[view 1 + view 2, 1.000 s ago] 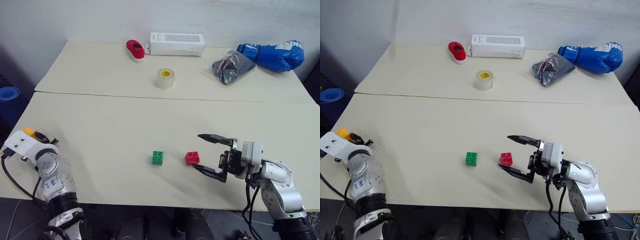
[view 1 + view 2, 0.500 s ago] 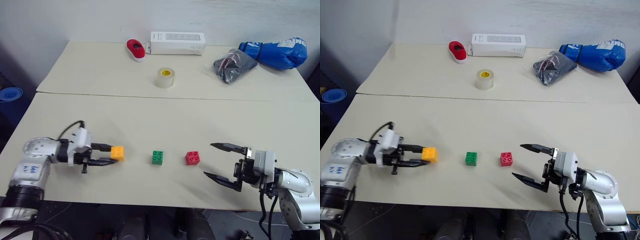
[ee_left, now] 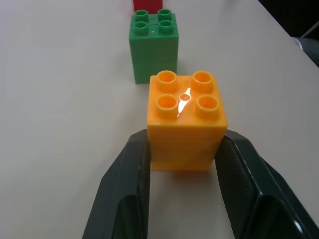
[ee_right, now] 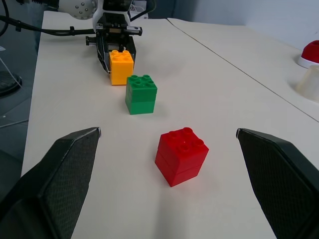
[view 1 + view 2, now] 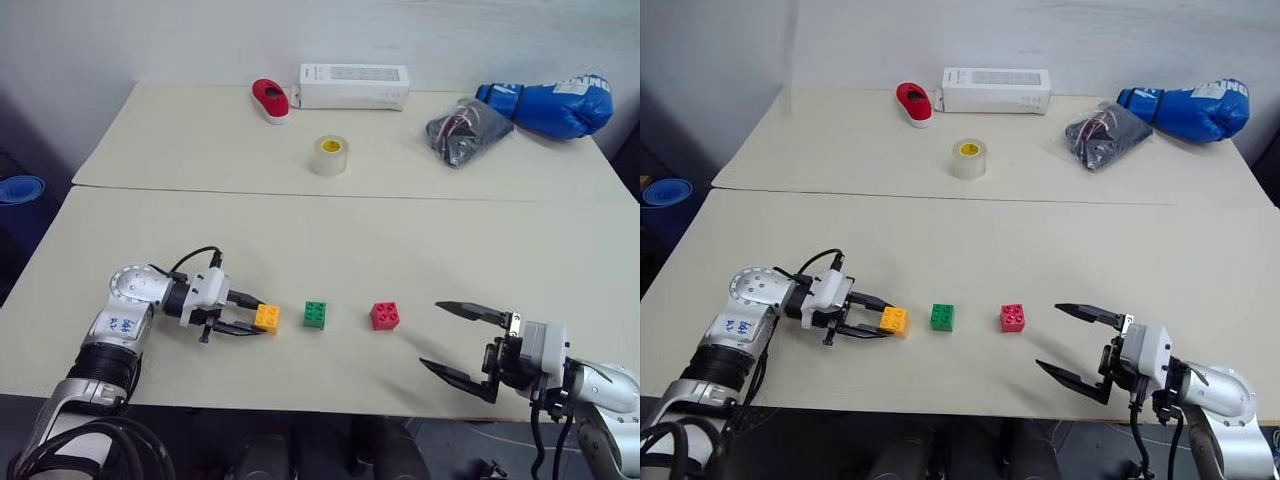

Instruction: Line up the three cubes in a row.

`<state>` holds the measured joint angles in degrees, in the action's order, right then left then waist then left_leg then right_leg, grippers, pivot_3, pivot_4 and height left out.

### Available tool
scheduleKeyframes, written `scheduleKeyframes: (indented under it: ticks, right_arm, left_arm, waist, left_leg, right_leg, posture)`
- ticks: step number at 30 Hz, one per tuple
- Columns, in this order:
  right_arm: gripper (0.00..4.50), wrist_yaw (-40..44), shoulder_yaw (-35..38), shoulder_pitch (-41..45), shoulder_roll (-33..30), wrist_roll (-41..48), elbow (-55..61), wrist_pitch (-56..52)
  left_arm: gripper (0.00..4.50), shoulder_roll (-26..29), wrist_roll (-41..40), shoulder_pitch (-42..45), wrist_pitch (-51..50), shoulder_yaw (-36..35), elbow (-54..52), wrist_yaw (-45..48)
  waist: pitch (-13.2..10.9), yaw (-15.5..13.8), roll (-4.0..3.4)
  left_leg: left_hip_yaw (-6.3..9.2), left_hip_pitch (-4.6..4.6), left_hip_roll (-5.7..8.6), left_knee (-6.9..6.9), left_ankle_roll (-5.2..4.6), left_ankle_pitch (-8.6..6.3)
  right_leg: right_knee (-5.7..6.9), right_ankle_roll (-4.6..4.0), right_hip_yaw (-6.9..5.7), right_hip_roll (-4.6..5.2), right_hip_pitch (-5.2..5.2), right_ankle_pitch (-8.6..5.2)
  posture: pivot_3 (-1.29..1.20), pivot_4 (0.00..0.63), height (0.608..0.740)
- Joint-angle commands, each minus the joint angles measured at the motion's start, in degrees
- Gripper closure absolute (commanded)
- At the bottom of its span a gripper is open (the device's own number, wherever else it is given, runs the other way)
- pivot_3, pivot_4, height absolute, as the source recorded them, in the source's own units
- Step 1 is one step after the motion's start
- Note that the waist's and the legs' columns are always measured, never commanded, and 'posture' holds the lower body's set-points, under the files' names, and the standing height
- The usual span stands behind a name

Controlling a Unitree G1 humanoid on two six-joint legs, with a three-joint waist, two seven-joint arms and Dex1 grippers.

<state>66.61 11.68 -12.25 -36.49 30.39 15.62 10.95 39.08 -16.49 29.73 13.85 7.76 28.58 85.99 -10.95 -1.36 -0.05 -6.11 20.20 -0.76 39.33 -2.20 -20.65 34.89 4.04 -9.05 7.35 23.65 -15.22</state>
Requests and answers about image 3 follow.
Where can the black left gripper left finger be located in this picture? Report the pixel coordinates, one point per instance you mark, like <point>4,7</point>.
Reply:
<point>119,199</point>

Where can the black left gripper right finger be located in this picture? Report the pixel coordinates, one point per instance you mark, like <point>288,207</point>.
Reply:
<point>259,199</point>

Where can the orange studded building block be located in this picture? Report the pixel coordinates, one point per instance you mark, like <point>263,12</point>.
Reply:
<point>184,134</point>

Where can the green studded building block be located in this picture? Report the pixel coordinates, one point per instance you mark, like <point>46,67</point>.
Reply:
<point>154,49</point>

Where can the grey rounded object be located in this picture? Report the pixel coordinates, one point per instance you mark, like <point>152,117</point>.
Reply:
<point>309,48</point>

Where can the red building block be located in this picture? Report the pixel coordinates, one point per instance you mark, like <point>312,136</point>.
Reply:
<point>147,5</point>

